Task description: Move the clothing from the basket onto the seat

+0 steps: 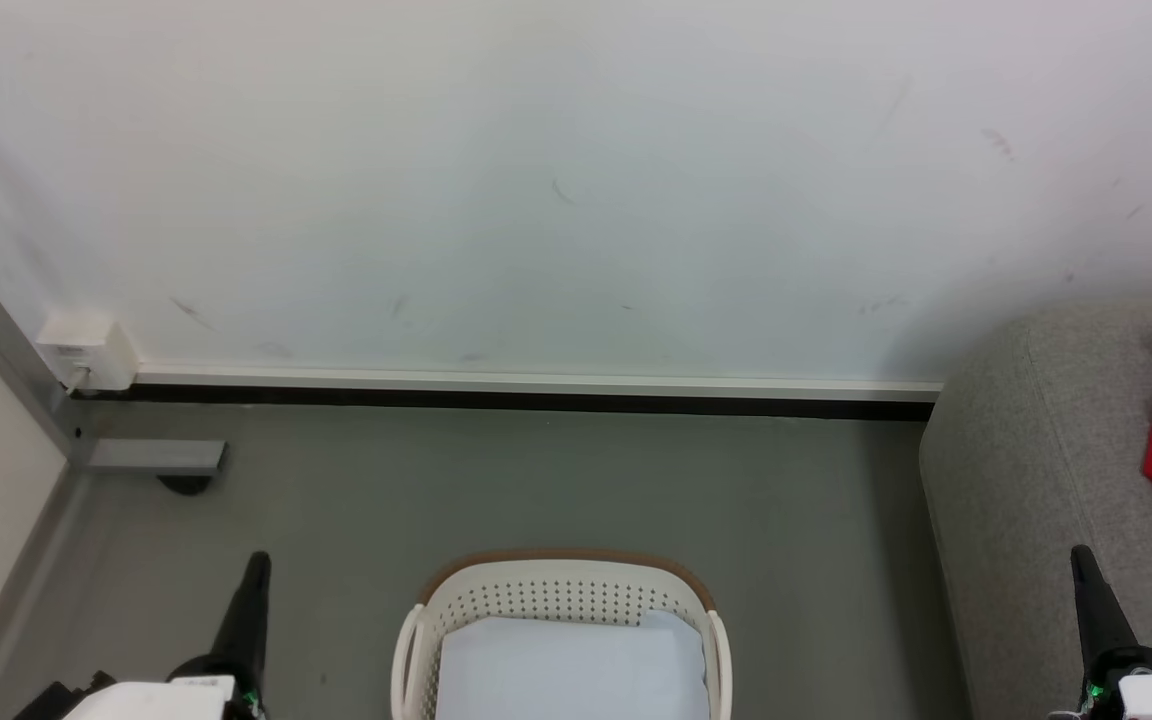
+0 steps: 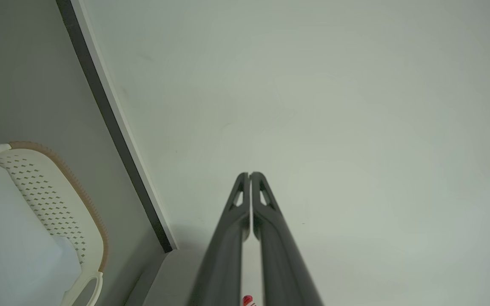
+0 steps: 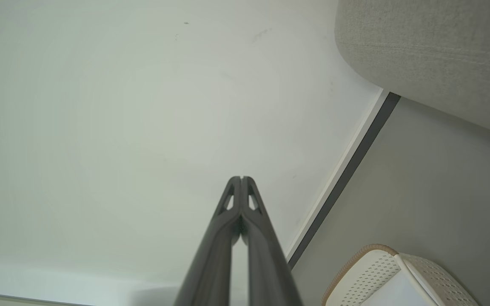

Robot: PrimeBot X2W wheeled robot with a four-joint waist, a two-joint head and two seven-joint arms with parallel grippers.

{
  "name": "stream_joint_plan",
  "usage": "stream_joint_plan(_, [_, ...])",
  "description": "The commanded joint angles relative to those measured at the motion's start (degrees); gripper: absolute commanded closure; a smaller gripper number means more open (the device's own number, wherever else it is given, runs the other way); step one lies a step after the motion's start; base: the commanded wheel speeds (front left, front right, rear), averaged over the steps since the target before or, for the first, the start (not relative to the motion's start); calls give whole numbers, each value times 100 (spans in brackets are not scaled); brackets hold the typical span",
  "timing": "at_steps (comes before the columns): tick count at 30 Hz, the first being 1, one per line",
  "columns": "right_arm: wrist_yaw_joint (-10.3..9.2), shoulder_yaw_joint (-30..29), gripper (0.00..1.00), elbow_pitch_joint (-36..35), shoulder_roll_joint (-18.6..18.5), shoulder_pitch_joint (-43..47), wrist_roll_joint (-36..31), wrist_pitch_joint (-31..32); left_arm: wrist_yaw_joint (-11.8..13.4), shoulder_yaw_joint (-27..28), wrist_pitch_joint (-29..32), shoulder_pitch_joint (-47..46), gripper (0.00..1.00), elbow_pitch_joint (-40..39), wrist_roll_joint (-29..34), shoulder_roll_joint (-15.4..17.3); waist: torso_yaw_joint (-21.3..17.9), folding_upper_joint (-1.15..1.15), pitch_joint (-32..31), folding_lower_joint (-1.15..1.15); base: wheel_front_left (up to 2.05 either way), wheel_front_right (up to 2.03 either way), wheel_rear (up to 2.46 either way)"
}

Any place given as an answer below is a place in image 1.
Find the white garment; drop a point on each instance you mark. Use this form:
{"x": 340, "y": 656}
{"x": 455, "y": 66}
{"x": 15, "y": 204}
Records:
{"x": 566, "y": 670}

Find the black frame caster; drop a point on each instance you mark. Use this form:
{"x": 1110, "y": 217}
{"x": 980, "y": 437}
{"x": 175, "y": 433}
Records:
{"x": 186, "y": 485}

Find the grey fabric sofa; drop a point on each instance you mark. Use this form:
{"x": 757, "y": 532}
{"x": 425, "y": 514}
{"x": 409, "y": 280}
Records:
{"x": 1026, "y": 480}

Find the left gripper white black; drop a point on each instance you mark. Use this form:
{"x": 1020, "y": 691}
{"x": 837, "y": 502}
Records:
{"x": 156, "y": 700}

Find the white laundry basket brown rim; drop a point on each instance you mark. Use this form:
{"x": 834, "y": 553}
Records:
{"x": 536, "y": 595}

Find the white wall socket box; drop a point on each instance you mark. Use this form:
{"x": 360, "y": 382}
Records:
{"x": 86, "y": 350}

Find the white and black skirting board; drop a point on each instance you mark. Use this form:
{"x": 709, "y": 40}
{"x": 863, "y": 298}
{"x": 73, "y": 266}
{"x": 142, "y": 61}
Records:
{"x": 536, "y": 383}

